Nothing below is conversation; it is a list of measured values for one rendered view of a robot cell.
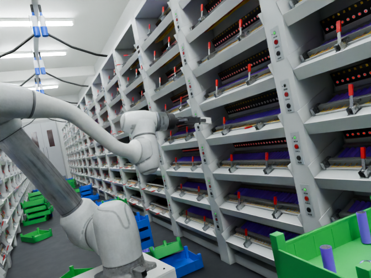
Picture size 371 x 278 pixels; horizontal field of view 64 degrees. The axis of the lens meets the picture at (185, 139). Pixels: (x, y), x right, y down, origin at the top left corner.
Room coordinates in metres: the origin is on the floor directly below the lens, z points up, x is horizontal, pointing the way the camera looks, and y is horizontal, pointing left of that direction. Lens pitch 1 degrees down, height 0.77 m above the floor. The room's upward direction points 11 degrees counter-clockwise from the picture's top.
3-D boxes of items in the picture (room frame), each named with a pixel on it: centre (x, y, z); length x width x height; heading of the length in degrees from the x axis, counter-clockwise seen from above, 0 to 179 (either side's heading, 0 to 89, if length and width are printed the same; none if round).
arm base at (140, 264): (1.12, 0.31, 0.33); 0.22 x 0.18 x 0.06; 44
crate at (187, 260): (1.75, 0.22, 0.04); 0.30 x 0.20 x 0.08; 116
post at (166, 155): (2.40, 0.13, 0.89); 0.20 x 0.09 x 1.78; 116
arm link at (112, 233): (1.14, 0.33, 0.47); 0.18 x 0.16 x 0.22; 46
